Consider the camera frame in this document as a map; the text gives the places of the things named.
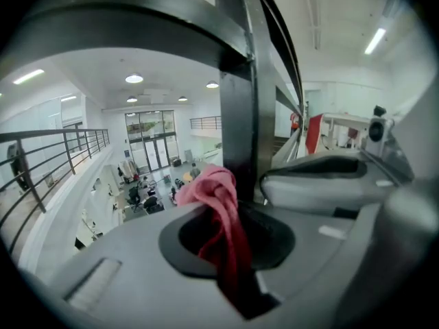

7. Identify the glass double door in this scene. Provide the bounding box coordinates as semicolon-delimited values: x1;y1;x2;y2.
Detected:
125;110;178;171

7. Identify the white metal frame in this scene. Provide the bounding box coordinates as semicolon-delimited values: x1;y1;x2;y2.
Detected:
322;112;373;150

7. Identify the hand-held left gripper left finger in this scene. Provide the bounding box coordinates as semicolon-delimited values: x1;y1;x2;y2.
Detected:
34;204;241;329

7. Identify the right hand-held gripper camera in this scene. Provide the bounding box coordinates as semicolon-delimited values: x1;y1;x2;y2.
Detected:
363;105;395;157

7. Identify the black metal railing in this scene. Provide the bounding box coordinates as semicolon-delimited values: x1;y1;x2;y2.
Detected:
0;0;306;256

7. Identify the pink cloth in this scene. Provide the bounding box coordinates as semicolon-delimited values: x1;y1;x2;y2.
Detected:
176;164;254;317

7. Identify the black office chair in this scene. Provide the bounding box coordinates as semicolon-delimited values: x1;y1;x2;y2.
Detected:
126;184;143;214

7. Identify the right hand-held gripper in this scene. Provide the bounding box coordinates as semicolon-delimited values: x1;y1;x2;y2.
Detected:
259;128;416;215

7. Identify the red fabric sheet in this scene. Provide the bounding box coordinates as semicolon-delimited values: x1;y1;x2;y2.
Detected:
304;113;325;155

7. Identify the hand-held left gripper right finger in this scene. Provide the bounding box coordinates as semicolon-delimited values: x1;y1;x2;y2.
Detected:
239;180;439;329

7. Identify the black balcony railing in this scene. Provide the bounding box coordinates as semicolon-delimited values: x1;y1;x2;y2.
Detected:
189;115;222;131

